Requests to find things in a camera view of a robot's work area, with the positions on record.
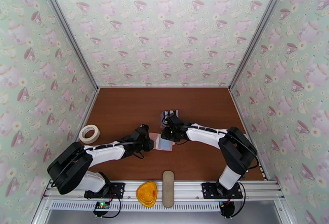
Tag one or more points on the stack of plastic cards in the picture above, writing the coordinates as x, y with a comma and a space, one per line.
175, 112
163, 116

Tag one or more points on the black round device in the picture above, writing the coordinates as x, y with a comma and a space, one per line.
227, 210

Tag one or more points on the pink card holder wallet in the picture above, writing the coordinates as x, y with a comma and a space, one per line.
155, 137

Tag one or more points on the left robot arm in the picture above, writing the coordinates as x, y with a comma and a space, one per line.
108, 151

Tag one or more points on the aluminium side rail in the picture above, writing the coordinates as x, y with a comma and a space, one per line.
90, 105
237, 105

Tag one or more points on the masking tape roll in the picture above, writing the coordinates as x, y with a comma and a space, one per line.
88, 128

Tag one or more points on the small circuit board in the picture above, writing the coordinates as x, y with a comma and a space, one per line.
102, 205

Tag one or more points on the orange triangular plastic object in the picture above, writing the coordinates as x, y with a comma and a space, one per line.
146, 195

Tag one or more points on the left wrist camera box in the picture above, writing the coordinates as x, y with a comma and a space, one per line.
143, 129

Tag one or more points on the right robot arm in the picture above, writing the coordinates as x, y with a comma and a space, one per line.
205, 132

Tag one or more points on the clear acrylic card stand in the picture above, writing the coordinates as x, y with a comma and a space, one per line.
162, 124

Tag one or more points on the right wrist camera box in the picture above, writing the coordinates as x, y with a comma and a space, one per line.
173, 118

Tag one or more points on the beige oblong case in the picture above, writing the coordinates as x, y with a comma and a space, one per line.
168, 190

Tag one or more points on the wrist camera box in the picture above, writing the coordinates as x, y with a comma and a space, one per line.
173, 118
143, 129

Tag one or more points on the aluminium mounting rail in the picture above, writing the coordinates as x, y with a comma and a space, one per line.
185, 190

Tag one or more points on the aluminium frame post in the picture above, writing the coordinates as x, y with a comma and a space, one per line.
259, 33
66, 30

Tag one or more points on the light blue plastic card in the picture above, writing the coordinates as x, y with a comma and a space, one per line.
165, 144

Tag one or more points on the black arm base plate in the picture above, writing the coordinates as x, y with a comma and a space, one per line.
117, 189
208, 190

